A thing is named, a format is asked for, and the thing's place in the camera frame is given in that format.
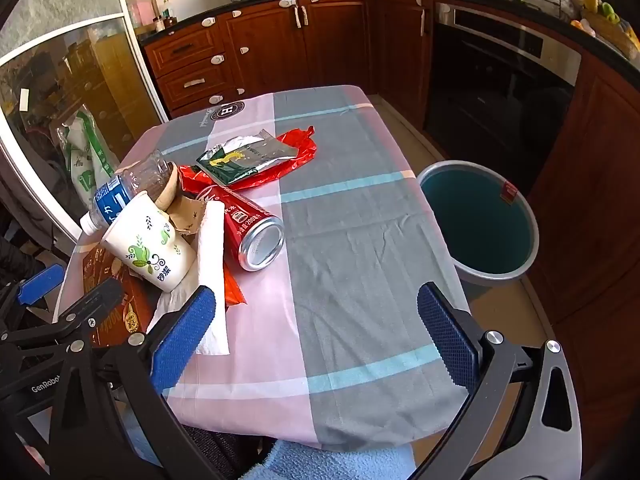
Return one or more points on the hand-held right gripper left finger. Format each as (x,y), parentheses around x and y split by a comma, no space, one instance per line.
(182,332)

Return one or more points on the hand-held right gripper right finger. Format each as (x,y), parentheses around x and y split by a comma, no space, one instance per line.
(447,340)

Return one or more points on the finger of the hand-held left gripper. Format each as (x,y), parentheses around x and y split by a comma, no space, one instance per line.
(95,297)
(42,282)

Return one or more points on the orange brown carton box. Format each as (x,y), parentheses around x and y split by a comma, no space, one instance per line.
(127,310)

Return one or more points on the orange red wrapper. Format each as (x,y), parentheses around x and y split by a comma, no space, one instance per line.
(232,290)

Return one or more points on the white paper cup green print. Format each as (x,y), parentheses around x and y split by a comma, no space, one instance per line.
(145,245)

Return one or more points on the white paper tissue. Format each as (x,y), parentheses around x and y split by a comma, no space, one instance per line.
(212,260)

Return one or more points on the clear plastic bottle blue label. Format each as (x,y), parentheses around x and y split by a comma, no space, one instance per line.
(130,180)

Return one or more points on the grey trash bin teal liner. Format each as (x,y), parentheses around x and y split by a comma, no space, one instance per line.
(475,220)

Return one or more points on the brown coconut shell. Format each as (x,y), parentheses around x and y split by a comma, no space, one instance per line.
(167,192)

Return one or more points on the black padded jacket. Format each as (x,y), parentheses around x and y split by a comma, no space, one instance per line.
(15,257)

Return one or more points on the brown cardboard piece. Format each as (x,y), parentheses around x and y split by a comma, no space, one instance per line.
(187,215)

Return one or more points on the green white plastic bag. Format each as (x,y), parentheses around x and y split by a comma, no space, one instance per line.
(87,160)

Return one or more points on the red drink can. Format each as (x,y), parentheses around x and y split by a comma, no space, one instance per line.
(240,215)

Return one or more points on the green silver snack packet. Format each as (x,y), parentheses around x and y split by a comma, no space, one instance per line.
(240,162)

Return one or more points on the light blue fleece garment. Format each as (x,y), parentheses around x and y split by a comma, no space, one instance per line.
(310,462)

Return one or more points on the sliding glass door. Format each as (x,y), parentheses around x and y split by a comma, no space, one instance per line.
(45,85)

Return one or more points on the red plastic bag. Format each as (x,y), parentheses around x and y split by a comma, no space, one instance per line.
(295,157)

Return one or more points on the built-in black oven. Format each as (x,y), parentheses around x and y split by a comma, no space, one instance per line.
(500,85)

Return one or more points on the wicker basket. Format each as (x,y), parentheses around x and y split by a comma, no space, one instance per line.
(617,35)

